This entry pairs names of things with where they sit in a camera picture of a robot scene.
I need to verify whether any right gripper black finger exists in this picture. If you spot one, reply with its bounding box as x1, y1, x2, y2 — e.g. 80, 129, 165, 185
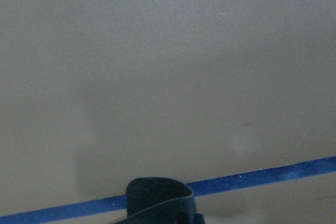
118, 177, 205, 224

